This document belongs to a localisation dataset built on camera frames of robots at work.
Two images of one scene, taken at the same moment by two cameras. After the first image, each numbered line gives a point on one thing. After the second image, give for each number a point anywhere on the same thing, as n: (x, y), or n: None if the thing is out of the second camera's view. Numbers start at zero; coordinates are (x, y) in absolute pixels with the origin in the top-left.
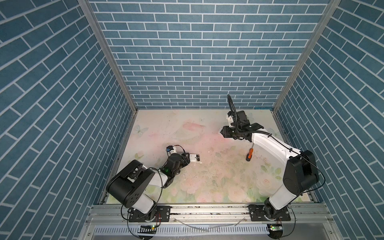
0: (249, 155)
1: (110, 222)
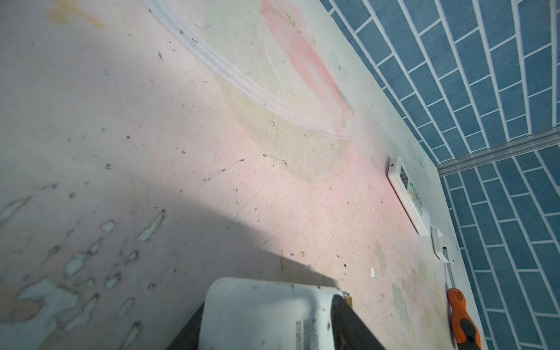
0: (466, 332)
1: None
